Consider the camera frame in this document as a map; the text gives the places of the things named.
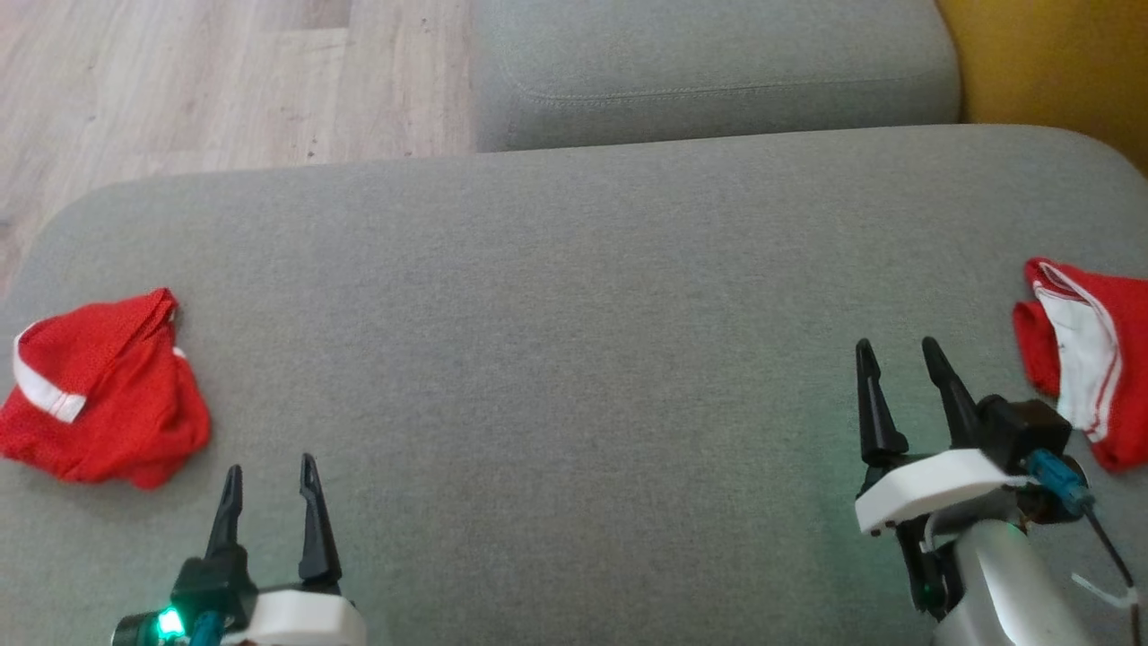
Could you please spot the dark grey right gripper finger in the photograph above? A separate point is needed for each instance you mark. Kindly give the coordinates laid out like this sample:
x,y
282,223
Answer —
x,y
879,422
958,408

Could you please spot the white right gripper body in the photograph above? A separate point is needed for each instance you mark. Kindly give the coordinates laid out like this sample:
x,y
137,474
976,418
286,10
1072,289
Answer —
x,y
933,489

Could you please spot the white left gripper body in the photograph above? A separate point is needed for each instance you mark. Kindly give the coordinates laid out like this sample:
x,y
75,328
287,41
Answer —
x,y
300,619

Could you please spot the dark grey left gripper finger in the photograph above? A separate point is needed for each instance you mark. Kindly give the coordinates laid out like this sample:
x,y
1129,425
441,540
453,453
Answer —
x,y
226,525
318,547

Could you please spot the red mesh shorts white band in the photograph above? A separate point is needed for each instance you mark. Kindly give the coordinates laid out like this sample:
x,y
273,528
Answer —
x,y
117,404

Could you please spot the red jersey with white trim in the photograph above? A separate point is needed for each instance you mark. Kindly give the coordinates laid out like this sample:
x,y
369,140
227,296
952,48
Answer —
x,y
1121,359

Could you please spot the white zip tie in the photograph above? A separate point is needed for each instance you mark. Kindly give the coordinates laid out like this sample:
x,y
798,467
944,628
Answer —
x,y
1108,594

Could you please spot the large grey sofa seat cushion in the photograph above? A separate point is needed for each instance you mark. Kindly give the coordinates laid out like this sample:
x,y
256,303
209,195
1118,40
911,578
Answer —
x,y
574,314

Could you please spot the yellow sofa cushion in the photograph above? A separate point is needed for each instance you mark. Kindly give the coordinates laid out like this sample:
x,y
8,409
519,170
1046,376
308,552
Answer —
x,y
1058,63

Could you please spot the small grey sofa cushion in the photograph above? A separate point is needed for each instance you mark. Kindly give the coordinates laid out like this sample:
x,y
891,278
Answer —
x,y
717,63

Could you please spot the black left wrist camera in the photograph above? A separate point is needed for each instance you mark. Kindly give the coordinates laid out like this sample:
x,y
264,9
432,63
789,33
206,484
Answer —
x,y
211,583

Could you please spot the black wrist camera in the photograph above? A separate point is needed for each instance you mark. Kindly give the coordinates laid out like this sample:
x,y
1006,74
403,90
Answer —
x,y
211,583
1022,431

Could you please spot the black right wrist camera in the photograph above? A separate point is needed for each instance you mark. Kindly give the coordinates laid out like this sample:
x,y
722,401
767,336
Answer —
x,y
1022,431

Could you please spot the blue left camera connector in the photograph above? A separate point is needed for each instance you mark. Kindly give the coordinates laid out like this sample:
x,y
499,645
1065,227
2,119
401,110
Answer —
x,y
206,630

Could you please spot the blue camera connector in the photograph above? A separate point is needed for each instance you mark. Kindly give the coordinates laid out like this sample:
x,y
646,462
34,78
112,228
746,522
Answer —
x,y
1058,480
206,630

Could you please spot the blue right camera connector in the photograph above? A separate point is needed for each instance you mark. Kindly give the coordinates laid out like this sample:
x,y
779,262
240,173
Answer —
x,y
1058,480

